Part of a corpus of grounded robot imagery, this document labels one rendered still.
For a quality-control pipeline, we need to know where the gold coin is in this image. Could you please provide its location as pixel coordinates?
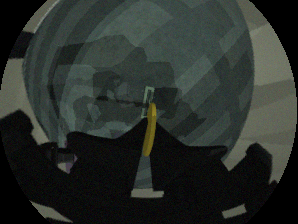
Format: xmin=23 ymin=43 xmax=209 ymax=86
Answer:
xmin=144 ymin=103 xmax=156 ymax=156

